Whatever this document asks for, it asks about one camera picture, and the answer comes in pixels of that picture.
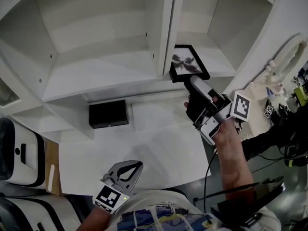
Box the person's left forearm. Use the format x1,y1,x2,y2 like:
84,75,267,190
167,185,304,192
79,205,114,231

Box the black box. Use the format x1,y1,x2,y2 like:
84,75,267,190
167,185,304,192
88,99,129,129

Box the black floor cable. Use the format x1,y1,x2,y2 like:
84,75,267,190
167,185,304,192
250,153,286,174

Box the arched fluted glass door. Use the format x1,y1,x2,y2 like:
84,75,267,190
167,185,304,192
0,78,21,108

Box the light wooden panel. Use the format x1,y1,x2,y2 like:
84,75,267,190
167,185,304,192
44,140,62,197

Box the white oval mirror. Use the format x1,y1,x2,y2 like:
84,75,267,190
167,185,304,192
264,32,308,86

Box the yellow green item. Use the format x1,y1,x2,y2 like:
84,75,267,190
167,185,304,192
293,85,308,105

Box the white shelving unit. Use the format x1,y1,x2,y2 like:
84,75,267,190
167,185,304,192
0,0,286,144

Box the black white patterned block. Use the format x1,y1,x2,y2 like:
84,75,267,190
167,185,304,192
263,105,274,118

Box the white rounded device black trim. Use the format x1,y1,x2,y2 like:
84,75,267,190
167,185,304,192
0,116,46,190
0,193,82,231

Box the person's right forearm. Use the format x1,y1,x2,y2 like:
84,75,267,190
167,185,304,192
213,118,256,199

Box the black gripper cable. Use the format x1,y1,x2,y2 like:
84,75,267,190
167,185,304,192
192,148,218,214

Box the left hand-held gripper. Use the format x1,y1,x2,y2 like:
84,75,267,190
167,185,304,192
92,160,144,214

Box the white bar handle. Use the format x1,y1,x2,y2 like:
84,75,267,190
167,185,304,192
47,164,55,193

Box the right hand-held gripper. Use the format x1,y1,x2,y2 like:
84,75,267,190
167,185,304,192
184,75,252,146

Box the white ornate dresser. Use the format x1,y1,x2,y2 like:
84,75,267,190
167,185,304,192
238,79,289,141

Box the black framed picture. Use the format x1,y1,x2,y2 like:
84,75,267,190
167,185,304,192
169,44,211,83

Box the person's white printed shirt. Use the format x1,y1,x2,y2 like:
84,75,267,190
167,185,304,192
105,189,282,231

